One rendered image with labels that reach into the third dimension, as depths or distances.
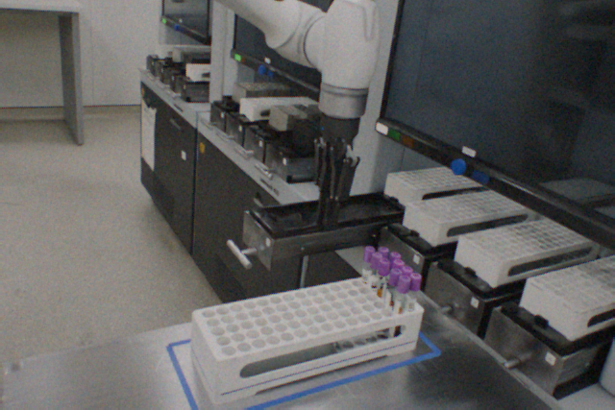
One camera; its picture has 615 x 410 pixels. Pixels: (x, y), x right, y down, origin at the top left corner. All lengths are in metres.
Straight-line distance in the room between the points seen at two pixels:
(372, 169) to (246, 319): 0.69
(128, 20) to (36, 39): 0.65
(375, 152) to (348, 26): 0.42
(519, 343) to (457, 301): 0.13
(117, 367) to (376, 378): 0.32
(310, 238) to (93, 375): 0.52
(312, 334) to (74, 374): 0.29
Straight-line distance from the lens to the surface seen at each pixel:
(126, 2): 4.51
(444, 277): 1.05
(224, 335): 0.68
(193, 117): 2.18
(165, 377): 0.72
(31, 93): 4.53
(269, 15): 1.06
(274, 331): 0.69
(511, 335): 0.97
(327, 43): 0.99
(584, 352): 0.96
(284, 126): 1.65
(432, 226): 1.10
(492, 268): 1.01
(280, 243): 1.06
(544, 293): 0.96
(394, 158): 1.34
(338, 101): 1.00
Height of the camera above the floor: 1.30
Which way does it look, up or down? 21 degrees down
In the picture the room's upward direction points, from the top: 7 degrees clockwise
